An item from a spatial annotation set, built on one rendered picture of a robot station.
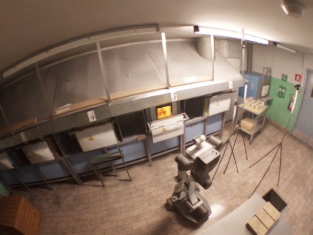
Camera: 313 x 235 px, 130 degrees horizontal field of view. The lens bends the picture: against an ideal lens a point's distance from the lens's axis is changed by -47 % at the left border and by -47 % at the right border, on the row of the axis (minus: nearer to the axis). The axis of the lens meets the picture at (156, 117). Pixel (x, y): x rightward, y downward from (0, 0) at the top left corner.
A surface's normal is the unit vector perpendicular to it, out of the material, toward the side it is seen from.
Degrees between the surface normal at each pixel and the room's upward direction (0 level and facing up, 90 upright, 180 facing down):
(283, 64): 90
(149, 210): 0
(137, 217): 0
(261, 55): 90
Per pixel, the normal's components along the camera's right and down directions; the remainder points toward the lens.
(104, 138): 0.33, 0.41
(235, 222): -0.11, -0.88
